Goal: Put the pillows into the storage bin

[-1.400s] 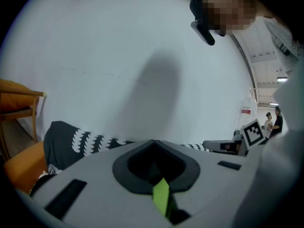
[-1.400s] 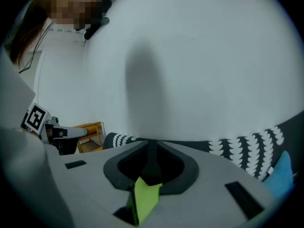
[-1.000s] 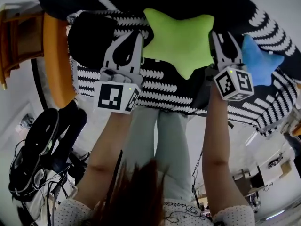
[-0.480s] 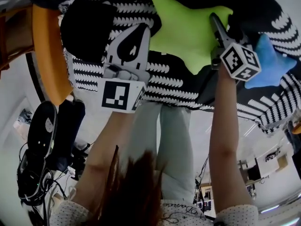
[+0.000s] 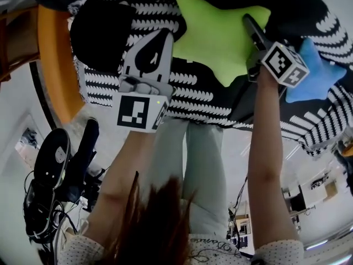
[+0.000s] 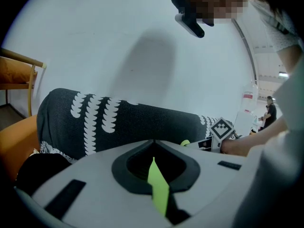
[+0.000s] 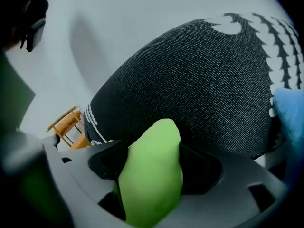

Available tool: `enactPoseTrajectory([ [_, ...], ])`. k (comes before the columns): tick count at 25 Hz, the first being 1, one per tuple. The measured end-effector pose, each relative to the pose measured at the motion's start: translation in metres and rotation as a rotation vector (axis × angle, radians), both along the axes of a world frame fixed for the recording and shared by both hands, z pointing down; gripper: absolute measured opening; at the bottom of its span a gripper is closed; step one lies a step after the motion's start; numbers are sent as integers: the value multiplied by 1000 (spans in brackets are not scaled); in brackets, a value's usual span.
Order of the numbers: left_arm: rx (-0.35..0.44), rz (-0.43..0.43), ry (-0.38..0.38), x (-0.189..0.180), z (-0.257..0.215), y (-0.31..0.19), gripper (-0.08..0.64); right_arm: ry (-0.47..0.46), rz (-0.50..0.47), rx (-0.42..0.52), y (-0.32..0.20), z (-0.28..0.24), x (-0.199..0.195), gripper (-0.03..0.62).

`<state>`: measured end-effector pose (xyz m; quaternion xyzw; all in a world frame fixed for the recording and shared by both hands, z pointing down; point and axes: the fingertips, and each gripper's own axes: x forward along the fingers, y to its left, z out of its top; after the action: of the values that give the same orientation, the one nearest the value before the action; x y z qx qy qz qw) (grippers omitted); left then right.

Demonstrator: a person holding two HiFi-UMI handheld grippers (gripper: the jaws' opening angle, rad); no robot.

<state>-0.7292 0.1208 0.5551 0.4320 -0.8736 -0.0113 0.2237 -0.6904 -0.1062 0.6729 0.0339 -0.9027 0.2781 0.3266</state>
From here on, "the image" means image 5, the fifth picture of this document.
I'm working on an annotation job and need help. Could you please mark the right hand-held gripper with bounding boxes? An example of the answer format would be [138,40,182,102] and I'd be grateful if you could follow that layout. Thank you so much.
[242,13,310,89]

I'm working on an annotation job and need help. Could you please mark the black helmet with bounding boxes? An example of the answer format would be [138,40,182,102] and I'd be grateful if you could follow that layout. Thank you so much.
[34,128,72,189]

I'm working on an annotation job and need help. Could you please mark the pile of clothes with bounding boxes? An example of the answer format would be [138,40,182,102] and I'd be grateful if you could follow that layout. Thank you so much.
[15,127,38,156]

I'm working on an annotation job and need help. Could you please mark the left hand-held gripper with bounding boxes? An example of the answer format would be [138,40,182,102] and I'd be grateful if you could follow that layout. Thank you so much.
[113,27,175,134]

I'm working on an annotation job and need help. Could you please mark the person's white dotted shirt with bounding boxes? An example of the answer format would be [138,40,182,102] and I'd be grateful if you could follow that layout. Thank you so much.
[57,232,304,265]

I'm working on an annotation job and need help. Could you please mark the person's left forearm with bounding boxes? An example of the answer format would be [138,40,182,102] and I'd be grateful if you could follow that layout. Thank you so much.
[87,128,158,242]

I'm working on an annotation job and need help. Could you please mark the person's right forearm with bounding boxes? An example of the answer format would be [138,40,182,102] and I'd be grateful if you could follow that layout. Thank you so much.
[248,70,301,252]

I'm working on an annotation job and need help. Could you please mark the green star plush toy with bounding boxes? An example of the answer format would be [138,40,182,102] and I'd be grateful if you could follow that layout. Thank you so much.
[173,0,271,88]

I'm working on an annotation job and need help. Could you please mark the black rolled bag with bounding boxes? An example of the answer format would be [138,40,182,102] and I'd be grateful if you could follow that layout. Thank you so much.
[73,116,100,176]

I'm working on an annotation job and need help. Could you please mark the blue star plush toy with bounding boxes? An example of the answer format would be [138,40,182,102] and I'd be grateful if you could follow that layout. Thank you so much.
[285,37,347,104]

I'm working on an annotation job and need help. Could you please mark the person's light jeans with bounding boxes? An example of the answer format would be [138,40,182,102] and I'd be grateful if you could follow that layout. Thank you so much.
[148,117,229,237]

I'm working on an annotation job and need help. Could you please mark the black white striped blanket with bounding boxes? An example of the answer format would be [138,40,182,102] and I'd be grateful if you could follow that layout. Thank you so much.
[26,0,350,157]

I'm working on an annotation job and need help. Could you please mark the black cushion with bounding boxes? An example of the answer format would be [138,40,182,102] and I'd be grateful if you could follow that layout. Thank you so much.
[69,3,137,74]

